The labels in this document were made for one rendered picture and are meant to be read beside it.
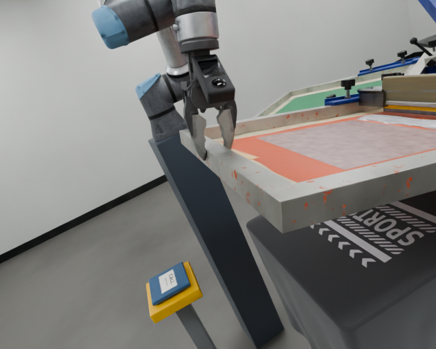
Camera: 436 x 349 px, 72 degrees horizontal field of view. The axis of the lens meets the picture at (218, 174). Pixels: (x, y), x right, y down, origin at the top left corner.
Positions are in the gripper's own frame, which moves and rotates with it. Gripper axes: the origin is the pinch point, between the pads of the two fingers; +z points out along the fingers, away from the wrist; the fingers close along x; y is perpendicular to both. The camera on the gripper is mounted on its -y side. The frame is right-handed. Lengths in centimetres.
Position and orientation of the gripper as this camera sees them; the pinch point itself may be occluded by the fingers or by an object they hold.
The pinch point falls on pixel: (216, 152)
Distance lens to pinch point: 58.7
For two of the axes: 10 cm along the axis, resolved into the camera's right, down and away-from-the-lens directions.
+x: -9.5, 2.0, -2.5
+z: 1.2, 9.4, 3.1
